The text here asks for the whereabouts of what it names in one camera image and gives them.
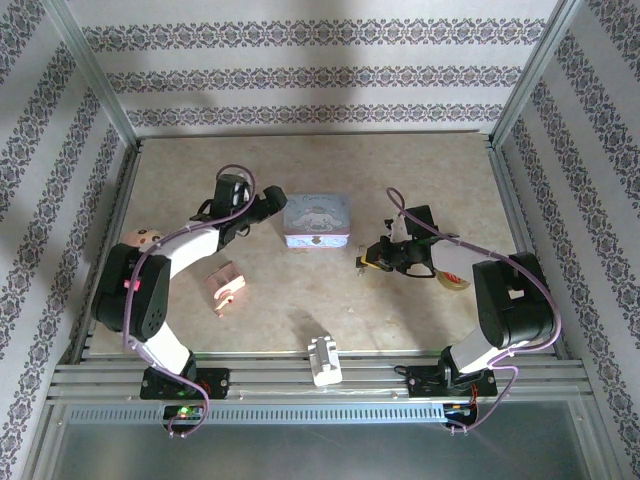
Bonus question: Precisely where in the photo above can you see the cartoon print tin box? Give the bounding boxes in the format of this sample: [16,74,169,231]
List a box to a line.
[282,193,352,250]

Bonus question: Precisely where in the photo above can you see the yellowish tape roll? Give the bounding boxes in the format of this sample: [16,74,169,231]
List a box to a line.
[433,267,472,293]

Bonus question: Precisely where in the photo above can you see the pink toy block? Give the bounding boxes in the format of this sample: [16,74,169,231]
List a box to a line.
[204,260,248,317]

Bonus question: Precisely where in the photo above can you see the cartoon boy plush head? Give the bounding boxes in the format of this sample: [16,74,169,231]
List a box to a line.
[123,227,165,250]

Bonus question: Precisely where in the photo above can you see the white plastic block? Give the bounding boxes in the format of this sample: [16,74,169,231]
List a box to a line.
[305,334,344,387]

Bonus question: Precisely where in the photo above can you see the small lit circuit board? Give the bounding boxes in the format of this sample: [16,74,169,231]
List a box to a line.
[163,403,205,421]

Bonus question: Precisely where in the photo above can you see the aluminium frame rail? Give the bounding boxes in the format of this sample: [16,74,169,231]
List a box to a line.
[484,137,576,361]
[59,139,146,366]

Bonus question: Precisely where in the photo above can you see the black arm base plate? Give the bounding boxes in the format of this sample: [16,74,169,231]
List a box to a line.
[407,363,497,400]
[139,367,231,401]

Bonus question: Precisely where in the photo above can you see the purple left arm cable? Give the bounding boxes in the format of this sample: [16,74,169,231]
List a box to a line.
[122,163,257,440]

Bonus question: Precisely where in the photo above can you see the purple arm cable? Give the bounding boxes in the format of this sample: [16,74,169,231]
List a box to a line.
[385,187,562,436]
[122,163,257,440]

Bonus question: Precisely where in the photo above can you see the aluminium frame rails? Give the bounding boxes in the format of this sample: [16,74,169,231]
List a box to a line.
[47,349,596,405]

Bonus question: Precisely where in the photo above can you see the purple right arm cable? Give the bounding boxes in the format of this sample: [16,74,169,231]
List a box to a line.
[385,187,562,436]

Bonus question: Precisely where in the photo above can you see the slotted grey cable duct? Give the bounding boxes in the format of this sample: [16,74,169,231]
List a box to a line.
[64,403,449,426]

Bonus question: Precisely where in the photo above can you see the aluminium frame post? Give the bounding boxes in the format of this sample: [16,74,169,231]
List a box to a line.
[489,0,584,149]
[42,0,141,151]

